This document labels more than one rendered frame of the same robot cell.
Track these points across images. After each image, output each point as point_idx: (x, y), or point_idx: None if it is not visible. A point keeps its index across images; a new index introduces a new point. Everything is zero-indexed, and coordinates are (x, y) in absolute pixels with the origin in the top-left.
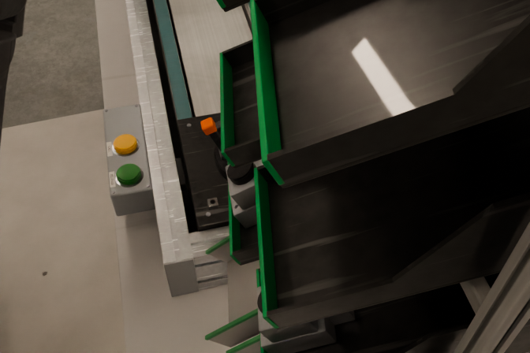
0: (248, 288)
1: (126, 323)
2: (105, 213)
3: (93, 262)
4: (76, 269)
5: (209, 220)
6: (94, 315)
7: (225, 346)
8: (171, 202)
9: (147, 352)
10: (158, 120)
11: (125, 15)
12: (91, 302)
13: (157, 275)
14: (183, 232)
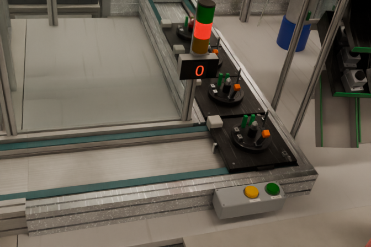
0: (333, 135)
1: (328, 210)
2: (269, 226)
3: (301, 229)
4: (307, 236)
5: (292, 156)
6: (329, 224)
7: (324, 175)
8: (284, 172)
9: (338, 202)
10: (228, 179)
11: (68, 234)
12: (323, 226)
13: (300, 200)
14: (298, 167)
